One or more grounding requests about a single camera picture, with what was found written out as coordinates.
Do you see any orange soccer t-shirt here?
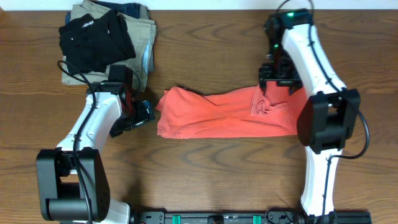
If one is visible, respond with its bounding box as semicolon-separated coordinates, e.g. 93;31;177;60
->
156;82;307;139

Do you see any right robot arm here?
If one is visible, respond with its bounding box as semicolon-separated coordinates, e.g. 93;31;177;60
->
259;9;368;223

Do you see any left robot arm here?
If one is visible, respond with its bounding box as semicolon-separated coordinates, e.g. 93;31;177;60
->
36;82;155;223

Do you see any grey folded garment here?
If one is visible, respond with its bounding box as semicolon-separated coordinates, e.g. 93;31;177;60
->
140;5;155;72

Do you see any black folded garment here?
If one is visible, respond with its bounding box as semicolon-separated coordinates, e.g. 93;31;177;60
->
58;9;136;74

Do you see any navy folded garment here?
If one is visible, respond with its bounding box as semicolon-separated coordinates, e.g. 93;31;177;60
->
65;1;149;27

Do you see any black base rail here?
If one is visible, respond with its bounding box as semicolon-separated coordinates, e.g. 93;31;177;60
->
131;210;372;224

